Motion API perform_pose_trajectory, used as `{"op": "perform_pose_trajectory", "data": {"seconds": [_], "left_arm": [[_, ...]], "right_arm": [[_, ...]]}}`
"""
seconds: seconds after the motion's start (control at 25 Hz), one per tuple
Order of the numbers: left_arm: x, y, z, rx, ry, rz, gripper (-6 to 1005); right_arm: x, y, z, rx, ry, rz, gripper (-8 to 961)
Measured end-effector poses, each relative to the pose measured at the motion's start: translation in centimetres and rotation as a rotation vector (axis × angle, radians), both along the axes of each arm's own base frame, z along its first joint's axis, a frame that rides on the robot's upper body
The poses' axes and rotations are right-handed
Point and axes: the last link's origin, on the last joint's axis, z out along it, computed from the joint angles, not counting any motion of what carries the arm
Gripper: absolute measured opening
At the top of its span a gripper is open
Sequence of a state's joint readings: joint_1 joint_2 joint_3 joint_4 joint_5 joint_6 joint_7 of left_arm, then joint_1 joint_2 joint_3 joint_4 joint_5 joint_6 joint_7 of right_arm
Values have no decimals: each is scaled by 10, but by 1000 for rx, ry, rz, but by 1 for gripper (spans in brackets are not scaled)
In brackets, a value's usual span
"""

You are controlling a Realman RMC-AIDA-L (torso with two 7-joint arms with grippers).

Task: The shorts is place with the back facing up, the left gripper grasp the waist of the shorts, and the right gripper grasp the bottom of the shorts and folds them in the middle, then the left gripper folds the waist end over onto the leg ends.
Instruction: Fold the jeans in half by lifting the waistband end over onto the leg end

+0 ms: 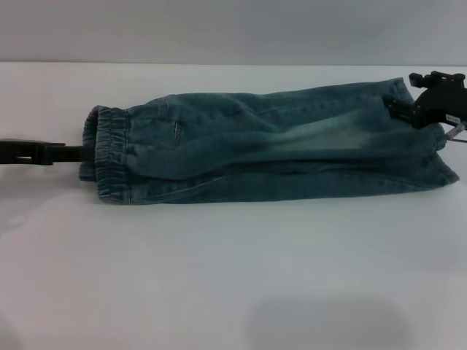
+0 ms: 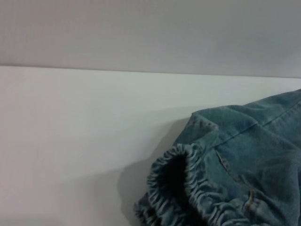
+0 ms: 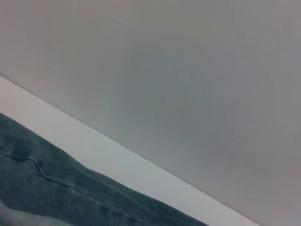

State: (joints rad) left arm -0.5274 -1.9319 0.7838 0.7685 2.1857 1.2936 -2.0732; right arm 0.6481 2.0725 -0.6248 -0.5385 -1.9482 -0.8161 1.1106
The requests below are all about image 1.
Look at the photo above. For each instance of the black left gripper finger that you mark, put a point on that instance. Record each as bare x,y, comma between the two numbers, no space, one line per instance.
40,153

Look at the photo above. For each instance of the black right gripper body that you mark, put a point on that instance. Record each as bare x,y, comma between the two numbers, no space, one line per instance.
441,107

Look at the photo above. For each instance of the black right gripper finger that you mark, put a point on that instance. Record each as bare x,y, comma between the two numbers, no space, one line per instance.
399,108
438,80

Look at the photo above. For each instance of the blue denim shorts cartoon patch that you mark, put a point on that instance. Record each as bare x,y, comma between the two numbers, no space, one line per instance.
255,153

